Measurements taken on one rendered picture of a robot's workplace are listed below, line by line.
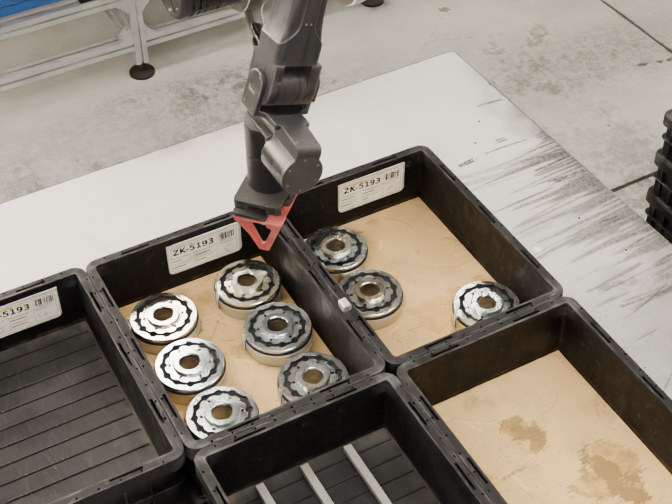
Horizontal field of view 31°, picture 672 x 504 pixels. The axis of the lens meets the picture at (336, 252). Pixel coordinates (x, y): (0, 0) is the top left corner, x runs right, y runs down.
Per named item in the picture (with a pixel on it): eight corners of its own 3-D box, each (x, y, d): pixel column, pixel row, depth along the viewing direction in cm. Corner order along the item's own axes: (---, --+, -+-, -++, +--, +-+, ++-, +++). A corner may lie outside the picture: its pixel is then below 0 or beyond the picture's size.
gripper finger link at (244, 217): (299, 230, 167) (298, 179, 161) (282, 265, 162) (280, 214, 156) (253, 220, 169) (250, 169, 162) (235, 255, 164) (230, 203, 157)
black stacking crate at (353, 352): (94, 319, 189) (83, 267, 181) (265, 255, 199) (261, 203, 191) (197, 506, 163) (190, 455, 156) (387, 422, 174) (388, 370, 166)
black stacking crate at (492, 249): (267, 255, 199) (264, 202, 191) (421, 197, 209) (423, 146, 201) (389, 421, 174) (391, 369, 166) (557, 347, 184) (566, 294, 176)
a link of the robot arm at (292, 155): (310, 62, 153) (251, 62, 148) (355, 111, 146) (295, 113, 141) (285, 141, 159) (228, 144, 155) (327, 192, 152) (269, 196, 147)
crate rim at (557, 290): (263, 211, 192) (262, 199, 191) (423, 153, 203) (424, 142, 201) (390, 379, 167) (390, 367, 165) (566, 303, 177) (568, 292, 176)
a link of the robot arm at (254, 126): (275, 92, 154) (235, 105, 152) (300, 121, 150) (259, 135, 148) (277, 134, 159) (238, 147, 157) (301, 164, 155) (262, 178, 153)
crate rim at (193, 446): (84, 275, 182) (81, 263, 181) (262, 211, 192) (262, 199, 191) (190, 464, 157) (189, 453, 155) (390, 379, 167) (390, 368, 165)
